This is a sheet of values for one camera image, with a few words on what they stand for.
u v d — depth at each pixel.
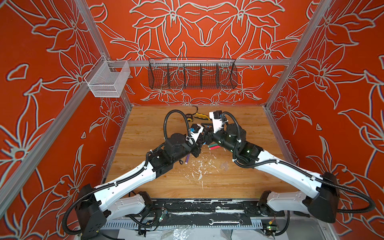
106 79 0.93
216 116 0.58
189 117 1.10
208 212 0.73
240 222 0.70
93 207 0.38
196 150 0.61
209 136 0.59
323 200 0.37
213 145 0.62
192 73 0.98
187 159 0.90
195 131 0.57
